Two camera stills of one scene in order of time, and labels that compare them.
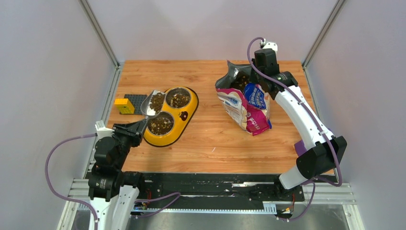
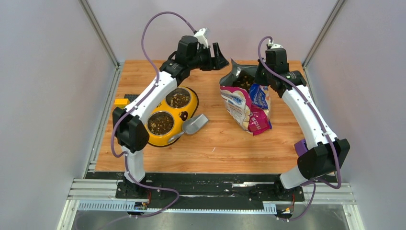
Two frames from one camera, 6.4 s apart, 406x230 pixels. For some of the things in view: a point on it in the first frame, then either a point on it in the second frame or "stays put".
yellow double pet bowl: x=180 y=104 stays put
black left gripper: x=135 y=126 to x=219 y=62
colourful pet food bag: x=246 y=104 stays put
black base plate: x=211 y=189 stays put
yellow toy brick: x=124 y=106 stays put
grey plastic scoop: x=152 y=105 to x=189 y=127
